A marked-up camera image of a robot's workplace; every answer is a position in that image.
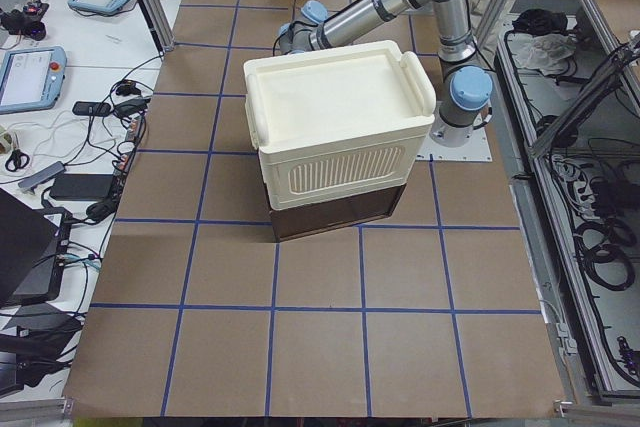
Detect black power brick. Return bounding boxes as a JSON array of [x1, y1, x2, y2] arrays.
[[49, 173, 113, 201]]

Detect cream plastic storage box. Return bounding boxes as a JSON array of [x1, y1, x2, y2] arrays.
[[244, 40, 436, 210]]

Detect black laptop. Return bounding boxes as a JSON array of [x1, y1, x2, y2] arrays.
[[1, 191, 70, 307]]

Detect lower teach pendant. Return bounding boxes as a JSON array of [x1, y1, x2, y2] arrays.
[[1, 46, 67, 115]]

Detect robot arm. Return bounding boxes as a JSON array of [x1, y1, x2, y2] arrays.
[[275, 0, 493, 148]]

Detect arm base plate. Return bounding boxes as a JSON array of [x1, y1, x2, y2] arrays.
[[416, 119, 493, 162]]

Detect black scissors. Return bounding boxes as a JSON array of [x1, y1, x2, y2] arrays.
[[5, 148, 30, 173]]

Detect dark wooden drawer cabinet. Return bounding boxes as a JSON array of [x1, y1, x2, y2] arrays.
[[267, 184, 406, 242]]

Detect crumpled white cloth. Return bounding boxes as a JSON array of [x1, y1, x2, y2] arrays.
[[514, 33, 576, 76]]

